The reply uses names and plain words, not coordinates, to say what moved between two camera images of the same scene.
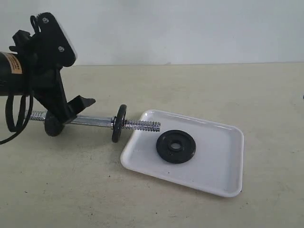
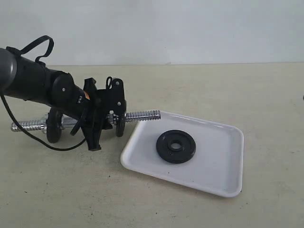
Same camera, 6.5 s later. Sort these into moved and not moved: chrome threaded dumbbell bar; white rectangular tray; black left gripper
Moved: black left gripper; chrome threaded dumbbell bar
Not moved: white rectangular tray
